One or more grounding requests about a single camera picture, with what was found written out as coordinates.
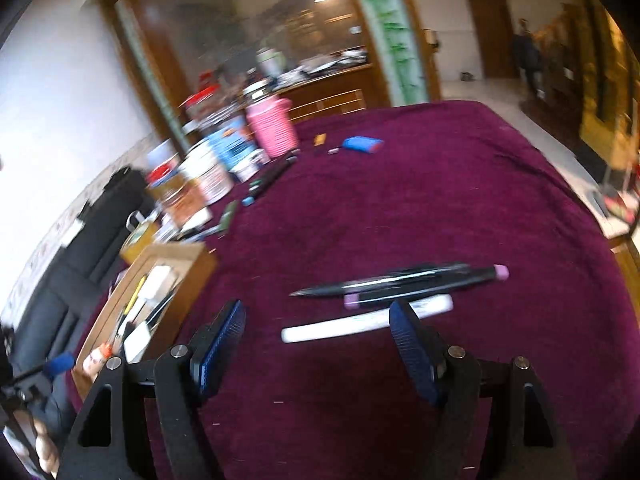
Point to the red-lidded jar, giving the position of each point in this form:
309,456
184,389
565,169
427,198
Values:
162,170

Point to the small blue white box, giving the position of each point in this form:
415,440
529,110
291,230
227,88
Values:
250,166

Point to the black marker blue cap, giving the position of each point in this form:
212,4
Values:
265,187

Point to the wooden glass cabinet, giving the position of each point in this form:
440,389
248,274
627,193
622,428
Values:
225,25

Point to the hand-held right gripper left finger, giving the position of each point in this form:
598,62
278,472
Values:
222,345

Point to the white cylindrical tube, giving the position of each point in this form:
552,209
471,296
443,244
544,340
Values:
159,282

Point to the clear pen with blue clip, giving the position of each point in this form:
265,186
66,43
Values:
207,232

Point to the black marker pink caps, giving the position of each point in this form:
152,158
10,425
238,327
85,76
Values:
435,287

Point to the yellow tape roll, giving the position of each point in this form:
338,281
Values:
140,242

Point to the small orange black pen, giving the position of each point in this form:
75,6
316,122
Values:
320,138

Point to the blue lighter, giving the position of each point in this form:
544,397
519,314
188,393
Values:
362,144

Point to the shallow cardboard box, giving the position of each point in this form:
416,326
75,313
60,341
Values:
185,260

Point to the white squeeze tube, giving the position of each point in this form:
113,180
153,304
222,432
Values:
201,216

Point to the carved wooden furniture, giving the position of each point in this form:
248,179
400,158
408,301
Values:
555,75

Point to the person's left hand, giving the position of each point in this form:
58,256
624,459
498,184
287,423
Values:
44,445

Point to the black chair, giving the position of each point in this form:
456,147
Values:
80,255

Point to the maroon tablecloth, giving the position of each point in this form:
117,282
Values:
400,200

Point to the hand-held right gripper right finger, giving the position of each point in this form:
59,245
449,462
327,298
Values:
412,355

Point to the bottle in pink knit sleeve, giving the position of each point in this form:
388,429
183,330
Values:
272,127

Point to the black marker green cap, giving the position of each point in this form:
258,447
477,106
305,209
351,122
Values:
272,170

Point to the small orange white bottle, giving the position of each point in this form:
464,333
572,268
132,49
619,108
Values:
96,358

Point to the green lighter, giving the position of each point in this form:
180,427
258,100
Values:
229,216

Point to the clear jar orange label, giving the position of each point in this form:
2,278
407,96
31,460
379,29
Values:
180,200

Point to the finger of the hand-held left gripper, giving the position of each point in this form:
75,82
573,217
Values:
60,364

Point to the wooden door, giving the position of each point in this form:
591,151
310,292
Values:
487,20

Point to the yellow and black pen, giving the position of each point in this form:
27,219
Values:
135,296

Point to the clear jar blue label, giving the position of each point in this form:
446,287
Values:
230,145

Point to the black marker white cap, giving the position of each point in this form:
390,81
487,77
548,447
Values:
272,176

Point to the white plastic jar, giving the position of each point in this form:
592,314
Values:
207,175

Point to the clear jar red lid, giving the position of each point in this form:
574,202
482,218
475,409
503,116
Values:
200,102

